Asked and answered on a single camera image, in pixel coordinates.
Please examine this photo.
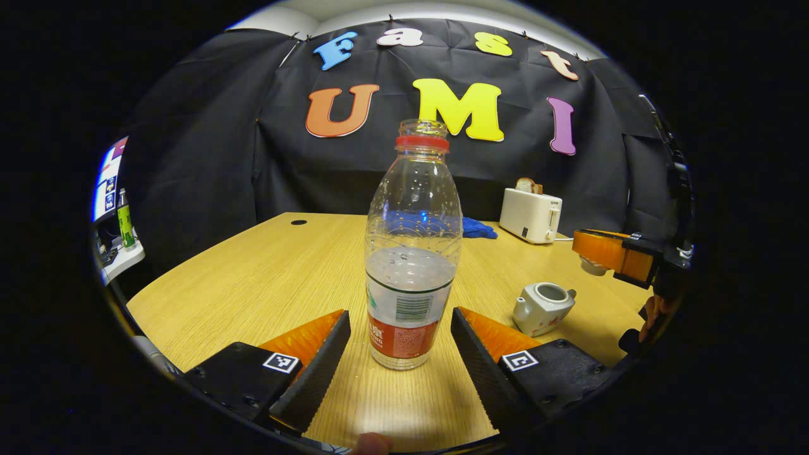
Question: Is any white toaster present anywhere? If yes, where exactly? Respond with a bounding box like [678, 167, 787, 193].
[499, 187, 563, 245]

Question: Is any green drink bottle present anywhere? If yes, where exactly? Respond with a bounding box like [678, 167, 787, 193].
[117, 188, 136, 249]

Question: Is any white side table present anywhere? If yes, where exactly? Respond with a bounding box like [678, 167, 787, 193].
[101, 243, 146, 285]

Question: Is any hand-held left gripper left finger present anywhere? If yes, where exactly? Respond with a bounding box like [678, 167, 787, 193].
[183, 310, 352, 437]

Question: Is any white ceramic teacup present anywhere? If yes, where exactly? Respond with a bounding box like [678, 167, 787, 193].
[512, 282, 577, 337]

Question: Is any blue towel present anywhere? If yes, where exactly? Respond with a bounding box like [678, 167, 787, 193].
[461, 217, 499, 240]

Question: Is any clear plastic water bottle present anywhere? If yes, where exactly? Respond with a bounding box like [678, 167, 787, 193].
[365, 119, 463, 371]

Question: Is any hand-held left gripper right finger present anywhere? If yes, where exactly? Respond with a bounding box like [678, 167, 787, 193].
[450, 306, 614, 437]

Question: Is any computer monitor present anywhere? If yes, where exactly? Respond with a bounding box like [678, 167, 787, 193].
[93, 136, 129, 222]

